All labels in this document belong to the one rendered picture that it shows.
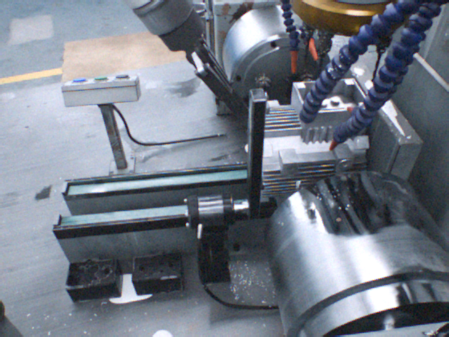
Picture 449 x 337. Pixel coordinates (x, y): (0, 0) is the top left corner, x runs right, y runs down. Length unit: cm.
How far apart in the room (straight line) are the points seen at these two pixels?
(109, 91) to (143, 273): 42
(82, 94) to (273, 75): 44
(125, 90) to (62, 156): 36
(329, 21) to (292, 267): 34
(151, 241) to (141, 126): 49
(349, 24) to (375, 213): 26
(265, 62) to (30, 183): 70
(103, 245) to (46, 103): 72
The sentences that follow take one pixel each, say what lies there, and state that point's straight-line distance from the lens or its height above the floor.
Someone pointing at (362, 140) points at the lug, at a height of 109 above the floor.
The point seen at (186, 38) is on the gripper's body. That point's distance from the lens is 67.
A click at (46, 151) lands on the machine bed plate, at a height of 80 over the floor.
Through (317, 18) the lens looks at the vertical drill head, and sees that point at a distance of 61.
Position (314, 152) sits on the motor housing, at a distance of 74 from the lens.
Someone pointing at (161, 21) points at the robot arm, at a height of 130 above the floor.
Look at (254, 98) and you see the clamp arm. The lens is 54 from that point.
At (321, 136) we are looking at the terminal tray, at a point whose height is 109.
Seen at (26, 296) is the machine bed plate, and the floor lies 80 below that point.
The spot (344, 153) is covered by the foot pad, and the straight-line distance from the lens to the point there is 74.
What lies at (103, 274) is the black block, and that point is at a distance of 84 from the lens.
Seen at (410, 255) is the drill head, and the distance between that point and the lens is 50.
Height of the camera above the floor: 155
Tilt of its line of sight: 44 degrees down
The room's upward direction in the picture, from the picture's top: 2 degrees counter-clockwise
